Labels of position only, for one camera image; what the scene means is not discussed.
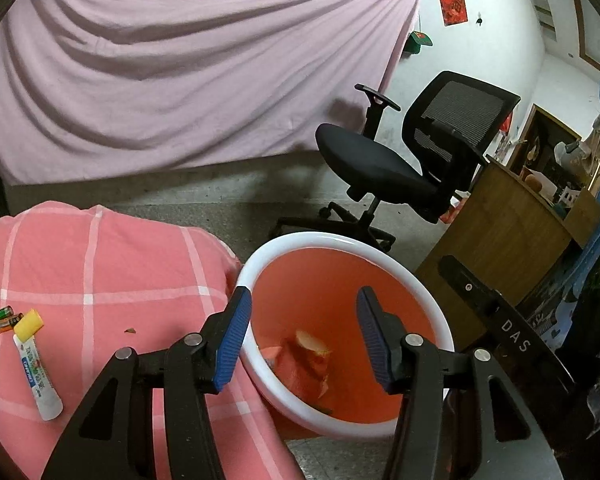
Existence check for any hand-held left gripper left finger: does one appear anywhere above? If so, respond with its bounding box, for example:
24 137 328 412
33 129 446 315
40 286 253 480

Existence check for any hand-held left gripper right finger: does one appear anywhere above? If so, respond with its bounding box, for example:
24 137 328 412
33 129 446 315
356 286 563 480

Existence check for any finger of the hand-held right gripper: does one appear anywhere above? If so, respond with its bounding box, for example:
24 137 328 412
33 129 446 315
439 255 503 318

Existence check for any red bucket with white rim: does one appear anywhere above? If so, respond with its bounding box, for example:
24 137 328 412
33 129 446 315
234 232 455 441

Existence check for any red packet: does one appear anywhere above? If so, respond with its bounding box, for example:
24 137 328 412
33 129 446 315
260 329 333 413

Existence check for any white toothpaste tube yellow cap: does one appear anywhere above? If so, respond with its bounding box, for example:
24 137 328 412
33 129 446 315
12 309 64 422

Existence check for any wooden cabinet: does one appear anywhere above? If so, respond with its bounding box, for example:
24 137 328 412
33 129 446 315
415 157 600 356

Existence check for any red box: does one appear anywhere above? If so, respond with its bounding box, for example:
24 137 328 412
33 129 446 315
439 197 464 226

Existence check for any blue printed cloth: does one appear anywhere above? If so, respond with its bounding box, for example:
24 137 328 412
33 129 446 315
530 160 600 426

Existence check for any black office chair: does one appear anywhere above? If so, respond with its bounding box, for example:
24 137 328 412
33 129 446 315
272 71 522 253

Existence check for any pink checkered tablecloth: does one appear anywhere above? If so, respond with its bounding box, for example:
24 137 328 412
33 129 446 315
0 200 306 480

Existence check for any dark framed picture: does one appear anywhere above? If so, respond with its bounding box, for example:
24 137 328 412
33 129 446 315
507 104 583 196

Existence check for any green hanging ornament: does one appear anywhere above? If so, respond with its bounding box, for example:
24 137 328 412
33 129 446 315
405 30 434 54

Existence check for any pink hanging sheet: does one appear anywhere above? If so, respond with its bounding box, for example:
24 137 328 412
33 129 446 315
0 0 426 186

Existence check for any red paper wall decoration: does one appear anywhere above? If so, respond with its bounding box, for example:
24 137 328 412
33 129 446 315
435 0 468 27

